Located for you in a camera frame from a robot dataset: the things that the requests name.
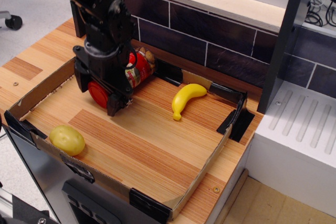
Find black office chair caster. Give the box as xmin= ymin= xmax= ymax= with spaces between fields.
xmin=1 ymin=11 xmax=23 ymax=30

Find yellow toy banana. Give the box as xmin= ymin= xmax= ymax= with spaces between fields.
xmin=171 ymin=83 xmax=207 ymax=121

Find cardboard fence with black tape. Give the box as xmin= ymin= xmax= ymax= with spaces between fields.
xmin=4 ymin=34 xmax=255 ymax=221

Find black cables in background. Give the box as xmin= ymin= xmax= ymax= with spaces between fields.
xmin=304 ymin=0 xmax=336 ymax=28

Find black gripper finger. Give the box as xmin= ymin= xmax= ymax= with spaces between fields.
xmin=107 ymin=93 xmax=133 ymax=116
xmin=75 ymin=61 xmax=92 ymax=92

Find red-lidded spice bottle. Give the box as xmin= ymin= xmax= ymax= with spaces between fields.
xmin=88 ymin=47 xmax=156 ymax=109

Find yellow toy potato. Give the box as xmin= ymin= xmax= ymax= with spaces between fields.
xmin=49 ymin=125 xmax=85 ymax=156

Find black panel with buttons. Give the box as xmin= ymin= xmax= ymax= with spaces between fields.
xmin=61 ymin=180 xmax=124 ymax=224

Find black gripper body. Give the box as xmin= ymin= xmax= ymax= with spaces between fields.
xmin=73 ymin=42 xmax=133 ymax=97

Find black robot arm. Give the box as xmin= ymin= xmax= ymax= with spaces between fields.
xmin=71 ymin=0 xmax=136 ymax=116

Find white ridged drainboard unit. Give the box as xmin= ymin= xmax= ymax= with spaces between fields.
xmin=246 ymin=82 xmax=335 ymax=216

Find dark shelf frame with tiles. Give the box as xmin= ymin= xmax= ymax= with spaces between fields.
xmin=65 ymin=0 xmax=310 ymax=114

